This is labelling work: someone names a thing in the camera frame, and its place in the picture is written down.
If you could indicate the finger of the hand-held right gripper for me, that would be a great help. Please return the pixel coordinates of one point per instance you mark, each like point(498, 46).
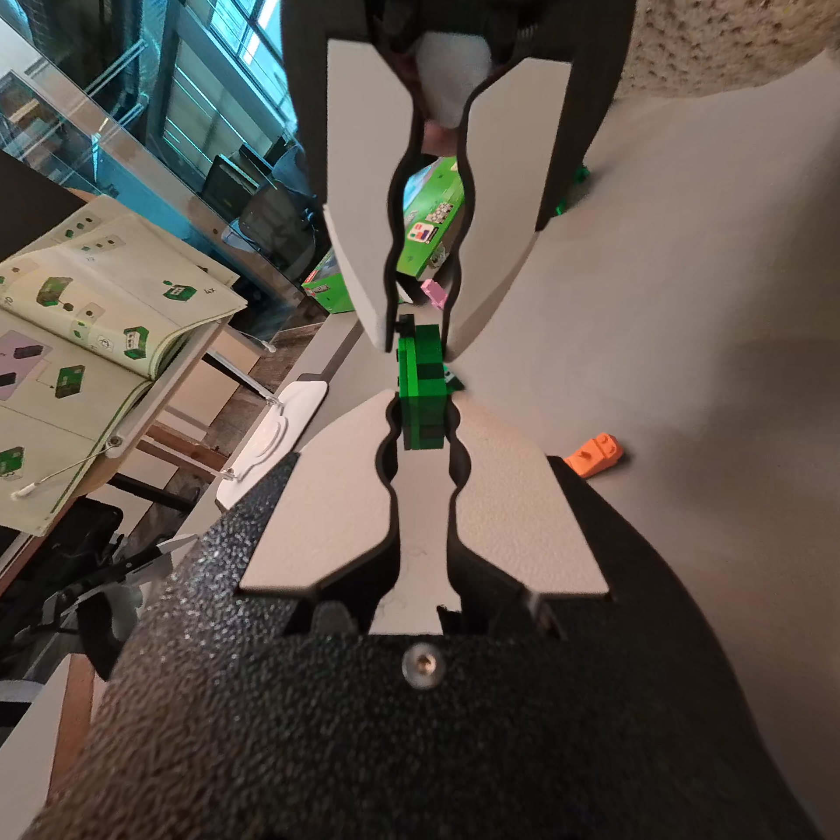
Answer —
point(512, 164)
point(358, 164)

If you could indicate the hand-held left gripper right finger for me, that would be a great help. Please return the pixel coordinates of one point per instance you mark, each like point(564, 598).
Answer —
point(525, 512)

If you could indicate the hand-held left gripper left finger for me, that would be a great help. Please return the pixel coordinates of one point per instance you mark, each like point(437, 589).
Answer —
point(315, 512)

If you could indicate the green and white lego assembly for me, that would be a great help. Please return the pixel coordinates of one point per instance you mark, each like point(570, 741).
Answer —
point(423, 387)

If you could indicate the large lego creeper figure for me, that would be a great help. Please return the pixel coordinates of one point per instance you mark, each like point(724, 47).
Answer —
point(583, 174)

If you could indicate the green lego set box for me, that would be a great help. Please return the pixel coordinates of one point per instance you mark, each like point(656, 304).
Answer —
point(430, 216)

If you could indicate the pink lego pig figure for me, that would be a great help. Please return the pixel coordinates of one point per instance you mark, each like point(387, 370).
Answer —
point(434, 293)

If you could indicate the lego instruction book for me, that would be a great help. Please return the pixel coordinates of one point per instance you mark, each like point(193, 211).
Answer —
point(98, 328)

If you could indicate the person's right hand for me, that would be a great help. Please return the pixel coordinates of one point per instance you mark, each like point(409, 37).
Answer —
point(438, 136)

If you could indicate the orange brick separator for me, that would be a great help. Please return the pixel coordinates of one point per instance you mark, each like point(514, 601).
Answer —
point(594, 456)

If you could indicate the white book stand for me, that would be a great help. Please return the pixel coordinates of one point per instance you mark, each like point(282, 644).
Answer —
point(289, 407)

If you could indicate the black and white spare gripper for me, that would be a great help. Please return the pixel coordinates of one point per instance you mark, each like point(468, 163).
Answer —
point(98, 590)

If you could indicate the black backdrop panel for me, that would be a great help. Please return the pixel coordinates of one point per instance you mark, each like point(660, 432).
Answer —
point(26, 210)

